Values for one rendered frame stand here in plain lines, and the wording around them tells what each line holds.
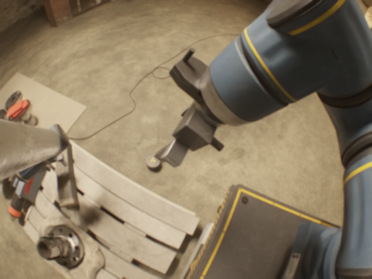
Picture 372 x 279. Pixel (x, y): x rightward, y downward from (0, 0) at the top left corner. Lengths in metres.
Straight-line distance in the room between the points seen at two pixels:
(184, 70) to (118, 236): 0.94
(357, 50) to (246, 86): 0.12
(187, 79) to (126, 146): 1.11
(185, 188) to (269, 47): 1.08
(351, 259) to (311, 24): 0.21
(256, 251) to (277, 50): 0.86
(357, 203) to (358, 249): 0.05
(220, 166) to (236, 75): 1.12
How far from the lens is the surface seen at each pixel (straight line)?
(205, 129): 0.25
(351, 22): 0.17
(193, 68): 0.25
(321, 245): 0.71
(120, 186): 1.03
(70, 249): 1.10
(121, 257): 1.07
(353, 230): 0.21
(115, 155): 1.29
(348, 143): 0.24
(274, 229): 0.96
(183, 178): 1.18
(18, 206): 1.34
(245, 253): 0.88
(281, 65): 0.16
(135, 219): 1.00
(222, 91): 0.19
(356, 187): 0.22
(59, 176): 1.15
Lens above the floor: 1.13
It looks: 60 degrees down
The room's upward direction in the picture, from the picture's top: 13 degrees clockwise
